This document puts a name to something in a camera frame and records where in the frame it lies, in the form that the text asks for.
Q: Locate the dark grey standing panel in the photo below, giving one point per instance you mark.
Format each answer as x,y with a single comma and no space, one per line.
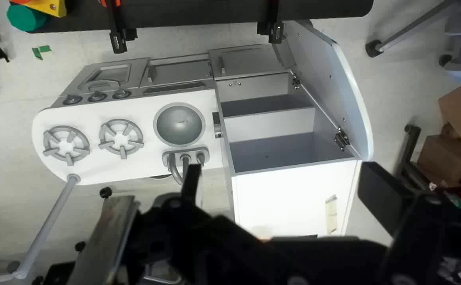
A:
382,195

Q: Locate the white toy kitchen door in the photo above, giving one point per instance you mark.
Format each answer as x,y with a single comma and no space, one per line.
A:
329,80

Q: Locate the green floor tape piece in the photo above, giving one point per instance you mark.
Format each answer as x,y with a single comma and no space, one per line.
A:
41,51

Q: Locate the green block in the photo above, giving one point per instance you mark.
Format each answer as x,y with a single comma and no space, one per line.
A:
24,19

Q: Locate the grey toy stove burner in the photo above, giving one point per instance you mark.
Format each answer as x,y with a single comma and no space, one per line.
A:
120,138
65,146

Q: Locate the brown cardboard box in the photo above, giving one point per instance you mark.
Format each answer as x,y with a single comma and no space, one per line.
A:
453,152

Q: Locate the tripod leg black foot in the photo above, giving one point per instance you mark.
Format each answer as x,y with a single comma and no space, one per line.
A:
397,32

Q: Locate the grey vertical pole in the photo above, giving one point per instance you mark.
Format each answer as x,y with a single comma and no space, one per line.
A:
49,227

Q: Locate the grey toy sink bowl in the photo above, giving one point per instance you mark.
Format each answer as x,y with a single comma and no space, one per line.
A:
179,124

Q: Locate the grey toy faucet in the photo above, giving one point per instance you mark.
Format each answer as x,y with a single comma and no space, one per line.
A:
176,160

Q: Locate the dark toy stove knob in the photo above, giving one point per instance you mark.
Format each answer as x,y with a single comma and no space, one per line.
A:
73,100
97,97
122,94

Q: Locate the beige tape strip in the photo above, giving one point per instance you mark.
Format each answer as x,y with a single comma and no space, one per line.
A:
331,214

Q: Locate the white toy kitchen unit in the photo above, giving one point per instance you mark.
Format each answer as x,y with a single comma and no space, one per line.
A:
287,200

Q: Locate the metallic gripper right finger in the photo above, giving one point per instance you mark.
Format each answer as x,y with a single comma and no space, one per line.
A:
418,239

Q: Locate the metallic gripper left finger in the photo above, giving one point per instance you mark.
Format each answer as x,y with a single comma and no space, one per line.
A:
103,243

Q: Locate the black table mat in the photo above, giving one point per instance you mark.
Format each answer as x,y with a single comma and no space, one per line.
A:
203,10

